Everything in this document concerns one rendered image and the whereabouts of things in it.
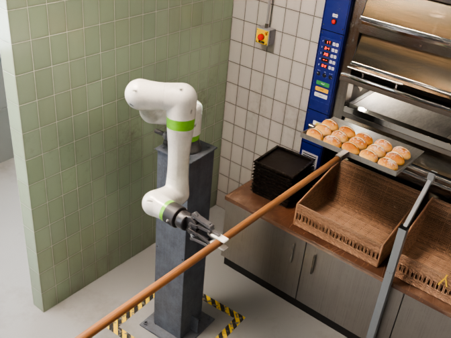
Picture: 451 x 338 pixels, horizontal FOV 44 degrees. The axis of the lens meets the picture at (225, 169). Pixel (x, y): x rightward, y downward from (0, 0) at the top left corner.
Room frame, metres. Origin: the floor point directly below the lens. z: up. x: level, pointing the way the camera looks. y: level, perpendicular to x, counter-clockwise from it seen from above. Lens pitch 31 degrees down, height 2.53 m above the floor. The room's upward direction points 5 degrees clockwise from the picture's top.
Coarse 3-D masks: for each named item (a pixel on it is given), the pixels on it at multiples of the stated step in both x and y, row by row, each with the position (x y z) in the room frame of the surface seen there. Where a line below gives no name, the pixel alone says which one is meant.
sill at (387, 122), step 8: (352, 112) 3.09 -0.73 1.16; (360, 112) 3.06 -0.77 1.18; (368, 112) 3.06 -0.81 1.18; (368, 120) 3.02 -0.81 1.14; (376, 120) 3.00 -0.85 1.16; (384, 120) 2.97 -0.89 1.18; (392, 120) 2.98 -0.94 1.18; (392, 128) 2.93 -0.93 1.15; (400, 128) 2.91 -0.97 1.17; (408, 128) 2.89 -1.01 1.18; (416, 128) 2.90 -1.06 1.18; (416, 136) 2.85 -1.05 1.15; (424, 136) 2.82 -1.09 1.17; (432, 136) 2.81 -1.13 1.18; (440, 136) 2.82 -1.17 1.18; (432, 144) 2.79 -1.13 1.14; (440, 144) 2.77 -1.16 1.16; (448, 144) 2.74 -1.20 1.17
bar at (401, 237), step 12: (420, 168) 2.45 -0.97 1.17; (432, 180) 2.39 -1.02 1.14; (444, 180) 2.37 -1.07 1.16; (408, 216) 2.28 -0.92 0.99; (408, 228) 2.24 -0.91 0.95; (396, 240) 2.24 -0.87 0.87; (396, 252) 2.23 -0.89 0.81; (396, 264) 2.22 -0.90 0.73; (384, 276) 2.24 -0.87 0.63; (384, 288) 2.23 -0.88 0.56; (384, 300) 2.22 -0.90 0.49; (372, 324) 2.23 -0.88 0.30; (372, 336) 2.22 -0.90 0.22
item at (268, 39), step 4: (260, 28) 3.44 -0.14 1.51; (264, 28) 3.43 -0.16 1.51; (268, 28) 3.44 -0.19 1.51; (272, 28) 3.45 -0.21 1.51; (256, 32) 3.45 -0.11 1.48; (260, 32) 3.43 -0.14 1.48; (264, 32) 3.41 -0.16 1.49; (268, 32) 3.40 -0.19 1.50; (272, 32) 3.43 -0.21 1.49; (256, 36) 3.45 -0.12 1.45; (264, 36) 3.41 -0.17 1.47; (268, 36) 3.40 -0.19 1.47; (272, 36) 3.43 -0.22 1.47; (256, 40) 3.44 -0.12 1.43; (260, 40) 3.43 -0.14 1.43; (264, 40) 3.41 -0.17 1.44; (268, 40) 3.40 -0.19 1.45; (272, 40) 3.43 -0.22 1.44; (264, 44) 3.41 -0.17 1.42; (268, 44) 3.40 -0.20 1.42
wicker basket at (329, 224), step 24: (336, 168) 3.03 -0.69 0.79; (360, 168) 2.97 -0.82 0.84; (312, 192) 2.82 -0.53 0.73; (336, 192) 2.99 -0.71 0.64; (360, 192) 2.92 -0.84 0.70; (384, 192) 2.85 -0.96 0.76; (408, 192) 2.78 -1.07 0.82; (312, 216) 2.63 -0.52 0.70; (336, 216) 2.81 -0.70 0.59; (360, 216) 2.83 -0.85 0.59; (384, 216) 2.79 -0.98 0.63; (336, 240) 2.52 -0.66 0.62; (360, 240) 2.44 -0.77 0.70; (384, 240) 2.61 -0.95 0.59
